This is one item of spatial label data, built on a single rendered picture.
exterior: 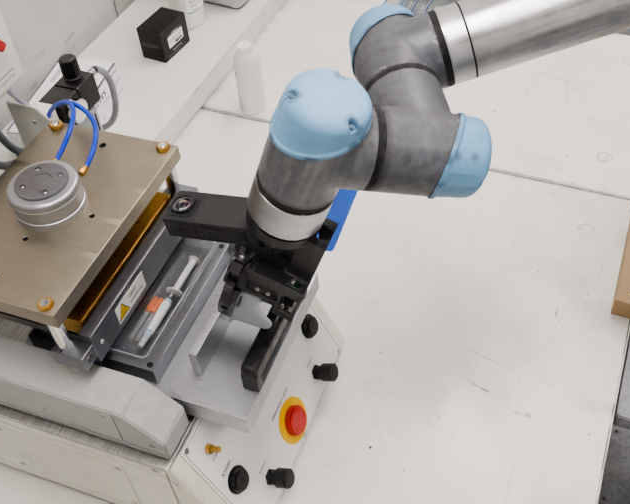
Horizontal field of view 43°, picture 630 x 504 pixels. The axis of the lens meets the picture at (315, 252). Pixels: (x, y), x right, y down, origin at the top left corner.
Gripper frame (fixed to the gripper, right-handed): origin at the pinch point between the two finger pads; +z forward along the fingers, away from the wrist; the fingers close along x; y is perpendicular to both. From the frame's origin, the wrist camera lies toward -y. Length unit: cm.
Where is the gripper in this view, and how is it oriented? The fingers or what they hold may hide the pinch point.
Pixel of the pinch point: (227, 308)
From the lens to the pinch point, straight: 91.9
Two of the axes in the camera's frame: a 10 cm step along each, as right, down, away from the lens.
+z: -2.6, 5.6, 7.8
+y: 9.0, 4.4, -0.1
